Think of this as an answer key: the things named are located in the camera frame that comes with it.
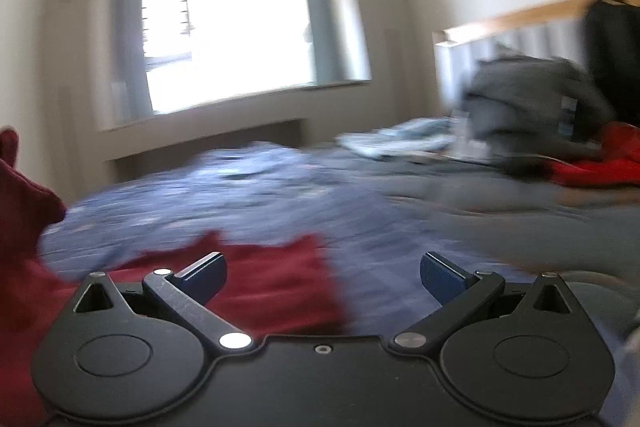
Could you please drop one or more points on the bright red garment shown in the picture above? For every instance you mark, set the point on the bright red garment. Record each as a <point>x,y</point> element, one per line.
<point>607,162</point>

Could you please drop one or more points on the beige window cabinet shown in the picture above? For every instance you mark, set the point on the beige window cabinet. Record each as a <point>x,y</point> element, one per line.
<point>215,137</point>

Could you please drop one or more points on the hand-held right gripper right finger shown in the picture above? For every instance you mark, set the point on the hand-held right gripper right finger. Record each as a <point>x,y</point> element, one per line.
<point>441,278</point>

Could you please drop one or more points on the wooden grey padded headboard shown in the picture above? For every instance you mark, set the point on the wooden grey padded headboard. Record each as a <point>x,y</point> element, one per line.
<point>530,37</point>

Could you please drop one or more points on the light blue patterned cloth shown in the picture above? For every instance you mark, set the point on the light blue patterned cloth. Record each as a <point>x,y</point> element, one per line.
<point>400,137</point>

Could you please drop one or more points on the black backpack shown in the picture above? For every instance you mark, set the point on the black backpack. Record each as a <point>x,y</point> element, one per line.
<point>612,62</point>

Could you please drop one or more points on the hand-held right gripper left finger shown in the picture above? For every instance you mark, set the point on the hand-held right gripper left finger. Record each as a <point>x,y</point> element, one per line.
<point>205,278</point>

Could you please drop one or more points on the blue checked floral quilt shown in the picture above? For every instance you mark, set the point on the blue checked floral quilt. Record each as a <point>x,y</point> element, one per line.
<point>250,192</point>

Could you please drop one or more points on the dark red knit sweater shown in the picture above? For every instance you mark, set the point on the dark red knit sweater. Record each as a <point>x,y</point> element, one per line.
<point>270,287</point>

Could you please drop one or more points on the bright window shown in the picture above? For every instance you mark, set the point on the bright window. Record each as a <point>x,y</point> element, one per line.
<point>235,27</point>

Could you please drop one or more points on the grey bed sheet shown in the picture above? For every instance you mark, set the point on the grey bed sheet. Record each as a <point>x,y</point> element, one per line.
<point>500,212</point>

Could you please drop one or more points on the light blue curtain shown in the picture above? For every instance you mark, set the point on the light blue curtain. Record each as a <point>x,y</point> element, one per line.
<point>335,17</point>
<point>131,37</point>

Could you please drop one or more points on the tall beige wardrobe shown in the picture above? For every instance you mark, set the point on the tall beige wardrobe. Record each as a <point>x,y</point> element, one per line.
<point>385,37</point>
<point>75,72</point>

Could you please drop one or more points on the grey garment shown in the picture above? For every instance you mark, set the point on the grey garment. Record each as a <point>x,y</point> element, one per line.
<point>525,97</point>

